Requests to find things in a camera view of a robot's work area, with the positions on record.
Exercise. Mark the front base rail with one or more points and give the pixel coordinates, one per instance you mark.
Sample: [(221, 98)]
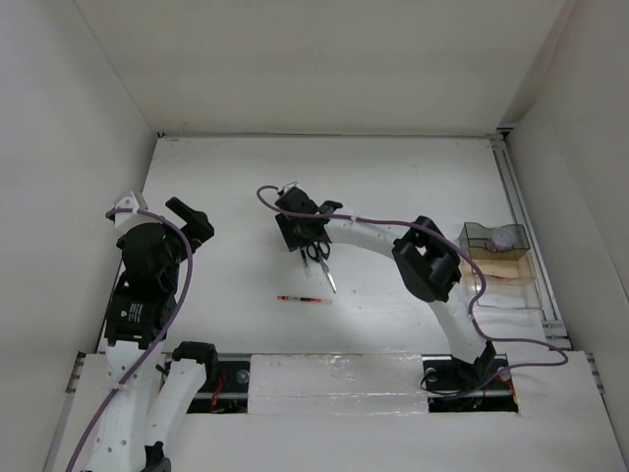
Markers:
[(347, 384)]

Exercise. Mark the orange red pen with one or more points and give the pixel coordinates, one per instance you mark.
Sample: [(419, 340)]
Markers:
[(301, 299)]

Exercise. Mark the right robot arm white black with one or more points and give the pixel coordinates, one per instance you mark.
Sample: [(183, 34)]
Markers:
[(427, 262)]

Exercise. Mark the green pen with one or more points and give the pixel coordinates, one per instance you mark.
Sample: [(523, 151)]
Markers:
[(306, 263)]

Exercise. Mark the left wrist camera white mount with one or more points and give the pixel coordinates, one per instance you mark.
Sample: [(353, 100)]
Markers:
[(128, 216)]

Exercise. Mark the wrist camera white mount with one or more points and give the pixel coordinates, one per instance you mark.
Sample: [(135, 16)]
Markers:
[(128, 216), (285, 188)]

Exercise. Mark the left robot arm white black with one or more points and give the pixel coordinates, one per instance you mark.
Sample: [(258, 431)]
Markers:
[(135, 424)]

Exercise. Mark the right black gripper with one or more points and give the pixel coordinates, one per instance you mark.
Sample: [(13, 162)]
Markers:
[(293, 240)]

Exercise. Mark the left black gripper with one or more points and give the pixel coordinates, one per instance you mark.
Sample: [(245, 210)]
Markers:
[(198, 229)]

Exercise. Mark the grey transparent container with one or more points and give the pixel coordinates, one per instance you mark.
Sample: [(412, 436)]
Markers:
[(475, 235)]

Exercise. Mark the black handled scissors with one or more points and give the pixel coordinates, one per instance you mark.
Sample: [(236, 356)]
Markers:
[(319, 252)]

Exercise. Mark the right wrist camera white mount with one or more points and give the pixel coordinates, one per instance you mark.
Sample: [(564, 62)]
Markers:
[(285, 188)]

